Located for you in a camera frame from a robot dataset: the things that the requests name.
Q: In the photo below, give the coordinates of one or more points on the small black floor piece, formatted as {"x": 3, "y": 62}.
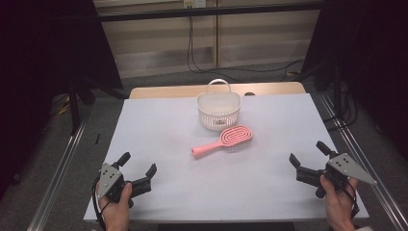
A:
{"x": 97, "y": 138}

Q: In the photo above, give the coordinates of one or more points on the white wall socket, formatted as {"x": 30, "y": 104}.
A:
{"x": 194, "y": 3}

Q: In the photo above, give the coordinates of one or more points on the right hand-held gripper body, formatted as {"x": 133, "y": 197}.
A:
{"x": 348, "y": 166}

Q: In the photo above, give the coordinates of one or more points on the black horizontal bar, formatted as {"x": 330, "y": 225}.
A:
{"x": 208, "y": 12}

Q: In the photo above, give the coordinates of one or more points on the aluminium floor rail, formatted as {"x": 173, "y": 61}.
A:
{"x": 369, "y": 160}
{"x": 54, "y": 186}

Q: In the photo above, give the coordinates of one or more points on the white table sheet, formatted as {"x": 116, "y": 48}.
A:
{"x": 160, "y": 128}

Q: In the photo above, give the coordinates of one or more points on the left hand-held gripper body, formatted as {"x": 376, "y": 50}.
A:
{"x": 109, "y": 179}

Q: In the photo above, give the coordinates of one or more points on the person's left hand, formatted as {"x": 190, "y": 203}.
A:
{"x": 117, "y": 215}

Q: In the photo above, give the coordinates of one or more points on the white perforated plastic basket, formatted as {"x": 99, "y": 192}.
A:
{"x": 218, "y": 120}

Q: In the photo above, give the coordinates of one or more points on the pink hairbrush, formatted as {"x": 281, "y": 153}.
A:
{"x": 235, "y": 134}

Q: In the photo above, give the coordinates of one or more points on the dark table grommet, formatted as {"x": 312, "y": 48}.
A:
{"x": 249, "y": 94}

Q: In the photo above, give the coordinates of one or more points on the person's right hand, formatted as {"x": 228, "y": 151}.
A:
{"x": 340, "y": 205}

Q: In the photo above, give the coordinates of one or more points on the black curtain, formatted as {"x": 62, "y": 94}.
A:
{"x": 378, "y": 48}
{"x": 38, "y": 64}

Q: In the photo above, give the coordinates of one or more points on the black metal stand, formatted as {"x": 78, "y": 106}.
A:
{"x": 337, "y": 93}
{"x": 74, "y": 109}

